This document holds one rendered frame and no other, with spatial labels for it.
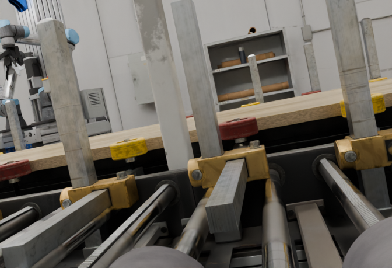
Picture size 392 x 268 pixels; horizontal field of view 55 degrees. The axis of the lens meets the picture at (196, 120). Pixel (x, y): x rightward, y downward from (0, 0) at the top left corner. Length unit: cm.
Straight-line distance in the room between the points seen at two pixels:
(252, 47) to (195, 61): 396
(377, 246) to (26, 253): 38
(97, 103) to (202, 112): 259
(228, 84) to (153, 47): 380
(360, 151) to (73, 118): 49
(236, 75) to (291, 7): 102
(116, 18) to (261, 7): 174
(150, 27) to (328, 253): 52
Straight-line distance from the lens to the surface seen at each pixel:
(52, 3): 327
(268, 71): 458
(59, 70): 73
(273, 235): 41
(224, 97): 426
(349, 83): 64
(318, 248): 55
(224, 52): 458
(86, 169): 72
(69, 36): 283
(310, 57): 173
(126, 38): 478
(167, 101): 76
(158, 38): 77
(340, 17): 65
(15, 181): 100
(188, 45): 64
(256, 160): 63
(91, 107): 316
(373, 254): 28
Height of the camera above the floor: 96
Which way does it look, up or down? 3 degrees down
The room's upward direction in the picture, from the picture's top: 11 degrees counter-clockwise
